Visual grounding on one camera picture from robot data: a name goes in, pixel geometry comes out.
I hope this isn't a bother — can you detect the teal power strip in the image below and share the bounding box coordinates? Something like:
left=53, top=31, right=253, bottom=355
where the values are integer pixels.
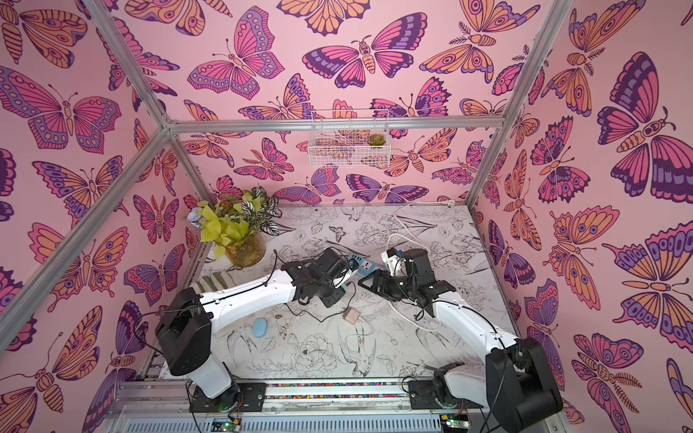
left=348, top=254, right=387, bottom=278

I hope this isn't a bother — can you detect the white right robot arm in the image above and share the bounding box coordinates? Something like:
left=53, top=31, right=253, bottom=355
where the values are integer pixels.
left=360, top=248, right=563, bottom=432

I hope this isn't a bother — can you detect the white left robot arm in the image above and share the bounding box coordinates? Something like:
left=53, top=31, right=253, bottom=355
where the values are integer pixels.
left=155, top=248, right=358, bottom=400

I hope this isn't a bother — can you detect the pink charger adapter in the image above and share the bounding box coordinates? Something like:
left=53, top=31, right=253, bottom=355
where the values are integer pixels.
left=342, top=307, right=361, bottom=325

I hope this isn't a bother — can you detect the blue earbud case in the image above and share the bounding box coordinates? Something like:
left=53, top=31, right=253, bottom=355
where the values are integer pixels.
left=252, top=318, right=268, bottom=339

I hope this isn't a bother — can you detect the potted plant in amber vase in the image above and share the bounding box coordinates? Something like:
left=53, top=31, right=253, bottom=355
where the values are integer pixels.
left=187, top=187, right=283, bottom=269

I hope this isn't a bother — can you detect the beige cloth with green stripes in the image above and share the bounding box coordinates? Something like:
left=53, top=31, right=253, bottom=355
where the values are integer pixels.
left=192, top=271, right=236, bottom=294

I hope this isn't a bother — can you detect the small succulent in basket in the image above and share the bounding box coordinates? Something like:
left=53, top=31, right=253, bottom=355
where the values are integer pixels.
left=367, top=134, right=387, bottom=147

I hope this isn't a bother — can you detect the white power strip cord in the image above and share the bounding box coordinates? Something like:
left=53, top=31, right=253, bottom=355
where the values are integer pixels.
left=383, top=201, right=457, bottom=332

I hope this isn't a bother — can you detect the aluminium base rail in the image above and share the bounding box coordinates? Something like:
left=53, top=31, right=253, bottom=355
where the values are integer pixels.
left=102, top=376, right=502, bottom=432

